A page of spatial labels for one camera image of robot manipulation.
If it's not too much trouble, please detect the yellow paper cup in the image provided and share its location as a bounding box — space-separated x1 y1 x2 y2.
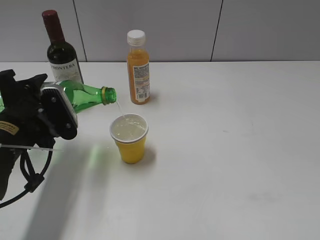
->
109 113 149 164

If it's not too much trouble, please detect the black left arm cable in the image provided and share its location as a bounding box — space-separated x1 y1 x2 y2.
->
0 143 55 209

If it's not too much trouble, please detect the dark red wine bottle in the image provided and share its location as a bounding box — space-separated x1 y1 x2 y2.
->
42 9 84 84

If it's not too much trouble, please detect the green sprite bottle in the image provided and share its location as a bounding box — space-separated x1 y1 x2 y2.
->
0 79 118 115

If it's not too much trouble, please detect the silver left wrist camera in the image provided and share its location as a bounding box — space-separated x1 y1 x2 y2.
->
40 82 78 140

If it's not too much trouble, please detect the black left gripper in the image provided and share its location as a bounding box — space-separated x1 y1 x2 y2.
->
0 69 55 200

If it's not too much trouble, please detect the orange juice bottle white cap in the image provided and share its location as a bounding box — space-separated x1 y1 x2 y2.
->
127 29 150 105

